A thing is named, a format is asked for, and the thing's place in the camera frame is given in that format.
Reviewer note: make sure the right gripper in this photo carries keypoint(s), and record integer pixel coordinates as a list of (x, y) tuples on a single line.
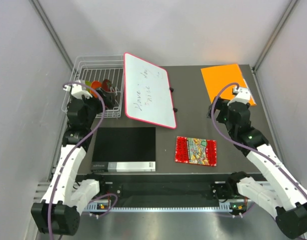
[(221, 105)]

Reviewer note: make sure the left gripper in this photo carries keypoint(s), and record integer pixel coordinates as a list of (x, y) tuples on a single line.
[(108, 98)]

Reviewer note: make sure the red floral plate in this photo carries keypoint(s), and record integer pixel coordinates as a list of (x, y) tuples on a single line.
[(107, 86)]

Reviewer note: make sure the orange plate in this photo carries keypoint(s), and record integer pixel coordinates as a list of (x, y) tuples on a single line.
[(95, 85)]

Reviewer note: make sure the lime green plate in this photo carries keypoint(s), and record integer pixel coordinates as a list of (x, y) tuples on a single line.
[(88, 83)]

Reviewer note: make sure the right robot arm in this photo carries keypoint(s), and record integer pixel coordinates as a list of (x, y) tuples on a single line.
[(287, 202)]

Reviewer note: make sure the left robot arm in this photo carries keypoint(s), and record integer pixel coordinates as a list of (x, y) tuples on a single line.
[(60, 209)]

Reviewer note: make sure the orange paper folder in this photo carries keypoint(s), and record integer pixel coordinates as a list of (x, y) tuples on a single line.
[(217, 77)]

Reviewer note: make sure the pink framed whiteboard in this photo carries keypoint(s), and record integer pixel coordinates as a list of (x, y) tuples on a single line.
[(147, 92)]

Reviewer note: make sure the black flat box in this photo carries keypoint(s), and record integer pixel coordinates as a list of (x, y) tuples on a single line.
[(124, 149)]

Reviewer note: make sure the white wire dish rack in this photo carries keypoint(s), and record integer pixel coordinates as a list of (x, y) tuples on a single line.
[(98, 68)]

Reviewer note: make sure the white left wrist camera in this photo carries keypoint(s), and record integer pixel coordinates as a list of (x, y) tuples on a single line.
[(77, 90)]

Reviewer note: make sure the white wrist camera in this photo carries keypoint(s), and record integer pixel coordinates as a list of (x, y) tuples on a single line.
[(241, 94), (77, 90)]

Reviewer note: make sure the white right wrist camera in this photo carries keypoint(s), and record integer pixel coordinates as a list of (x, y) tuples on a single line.
[(241, 94)]

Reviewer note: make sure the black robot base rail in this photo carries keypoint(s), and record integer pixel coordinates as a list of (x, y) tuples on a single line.
[(164, 190)]

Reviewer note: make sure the grey slotted cable duct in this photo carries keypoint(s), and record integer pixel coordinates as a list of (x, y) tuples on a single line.
[(100, 206)]

